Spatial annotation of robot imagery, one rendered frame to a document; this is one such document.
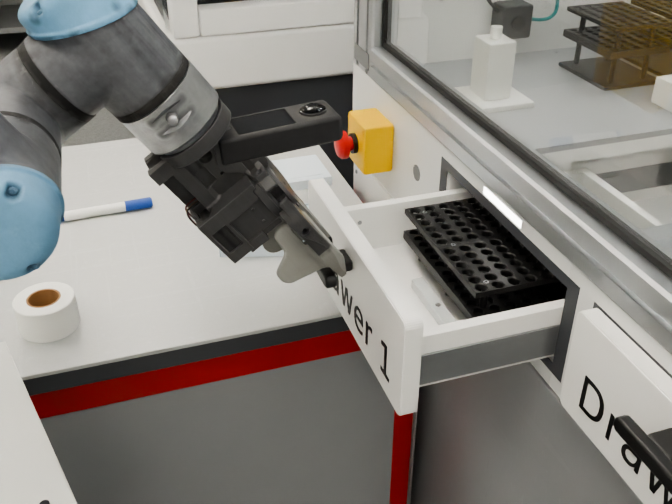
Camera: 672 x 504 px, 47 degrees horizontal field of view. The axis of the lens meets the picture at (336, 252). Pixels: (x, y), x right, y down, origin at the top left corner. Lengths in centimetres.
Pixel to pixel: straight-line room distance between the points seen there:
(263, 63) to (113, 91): 93
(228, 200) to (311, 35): 90
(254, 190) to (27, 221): 24
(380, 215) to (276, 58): 69
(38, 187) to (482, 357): 43
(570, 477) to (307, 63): 100
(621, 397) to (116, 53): 48
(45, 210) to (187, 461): 62
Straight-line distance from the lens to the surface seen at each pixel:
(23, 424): 75
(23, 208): 49
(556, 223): 75
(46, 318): 94
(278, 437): 107
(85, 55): 61
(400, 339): 68
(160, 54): 62
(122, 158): 138
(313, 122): 68
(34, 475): 70
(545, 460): 87
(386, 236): 92
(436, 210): 88
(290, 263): 72
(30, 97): 62
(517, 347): 76
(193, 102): 63
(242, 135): 67
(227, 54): 151
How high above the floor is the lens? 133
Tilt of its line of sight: 32 degrees down
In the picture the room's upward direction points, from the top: straight up
